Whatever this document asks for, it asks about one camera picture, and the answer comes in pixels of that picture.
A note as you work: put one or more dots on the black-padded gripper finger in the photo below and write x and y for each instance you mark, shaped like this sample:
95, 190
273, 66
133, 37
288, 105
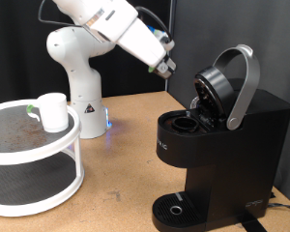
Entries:
171, 63

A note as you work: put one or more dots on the black Keurig coffee machine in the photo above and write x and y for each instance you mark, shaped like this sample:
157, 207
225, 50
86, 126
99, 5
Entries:
248, 145

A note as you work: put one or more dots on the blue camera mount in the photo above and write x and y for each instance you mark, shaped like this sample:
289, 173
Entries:
151, 29

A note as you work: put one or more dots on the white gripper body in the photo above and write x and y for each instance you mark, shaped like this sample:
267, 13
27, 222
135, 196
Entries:
141, 45

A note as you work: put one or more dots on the grey partition panel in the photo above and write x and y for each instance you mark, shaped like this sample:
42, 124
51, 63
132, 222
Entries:
264, 32

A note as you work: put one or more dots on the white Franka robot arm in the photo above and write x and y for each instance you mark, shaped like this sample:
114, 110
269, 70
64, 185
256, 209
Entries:
83, 80

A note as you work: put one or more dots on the green coffee pod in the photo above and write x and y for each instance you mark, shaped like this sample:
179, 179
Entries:
151, 69

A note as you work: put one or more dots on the white two-tier turntable shelf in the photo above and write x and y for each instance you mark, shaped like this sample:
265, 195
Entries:
16, 135

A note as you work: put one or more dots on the black tape strip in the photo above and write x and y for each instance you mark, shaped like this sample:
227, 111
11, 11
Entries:
253, 225

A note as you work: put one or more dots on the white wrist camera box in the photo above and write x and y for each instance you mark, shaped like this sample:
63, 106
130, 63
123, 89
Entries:
164, 40

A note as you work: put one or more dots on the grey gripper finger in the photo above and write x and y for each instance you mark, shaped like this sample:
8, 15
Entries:
163, 69

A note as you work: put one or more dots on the black backdrop curtain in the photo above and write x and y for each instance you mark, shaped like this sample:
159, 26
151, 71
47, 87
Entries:
16, 48

